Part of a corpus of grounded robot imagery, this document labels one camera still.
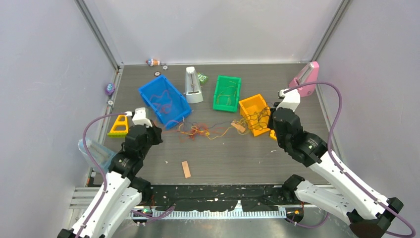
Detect small clown figurine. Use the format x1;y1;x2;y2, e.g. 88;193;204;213
145;59;161;66

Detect pink metronome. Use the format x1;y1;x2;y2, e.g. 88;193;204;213
289;61;319;97

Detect tan wooden block near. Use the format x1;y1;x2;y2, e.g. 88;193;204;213
181;161;191;179

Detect yellow triangle block left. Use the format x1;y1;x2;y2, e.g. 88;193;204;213
107;115;129;137

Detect yellow cable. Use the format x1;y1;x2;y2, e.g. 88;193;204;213
215;80;239;108

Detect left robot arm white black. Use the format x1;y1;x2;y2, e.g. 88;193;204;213
57;124;163;238

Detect clear blue plastic container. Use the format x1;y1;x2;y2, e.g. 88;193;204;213
78;138;117;173

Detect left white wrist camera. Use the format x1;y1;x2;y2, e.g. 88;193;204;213
125;107;154;128

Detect tan wooden block far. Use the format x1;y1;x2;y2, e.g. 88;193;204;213
231;121;246;133

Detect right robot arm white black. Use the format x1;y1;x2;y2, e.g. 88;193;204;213
268;102;403;238

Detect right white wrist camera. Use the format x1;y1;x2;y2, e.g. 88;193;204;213
276;89;301;112

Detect yellow triangle block right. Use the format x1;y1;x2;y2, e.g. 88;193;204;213
269;130;277;140

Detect blue plastic bin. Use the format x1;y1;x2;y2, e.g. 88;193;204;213
138;75;192;129

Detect tan wooden block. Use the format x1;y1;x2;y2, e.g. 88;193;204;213
181;161;191;179
231;121;246;133

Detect purple round toy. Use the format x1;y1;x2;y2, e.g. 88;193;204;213
105;83;115;96

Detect red-orange cable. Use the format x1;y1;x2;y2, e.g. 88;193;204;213
149;89;174;116

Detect orange plastic bin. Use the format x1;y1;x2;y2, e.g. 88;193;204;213
239;94;270;137

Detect green plastic bin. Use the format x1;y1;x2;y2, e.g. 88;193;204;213
212;75;241;113

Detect white metronome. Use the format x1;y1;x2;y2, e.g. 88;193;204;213
185;66;204;104

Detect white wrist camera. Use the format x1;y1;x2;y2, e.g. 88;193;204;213
276;89;301;112
125;107;154;128

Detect dark cable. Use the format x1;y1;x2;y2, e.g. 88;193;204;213
245;108;272;132

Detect yellow triangle block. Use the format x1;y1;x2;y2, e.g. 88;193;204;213
269;130;277;140
107;115;129;137

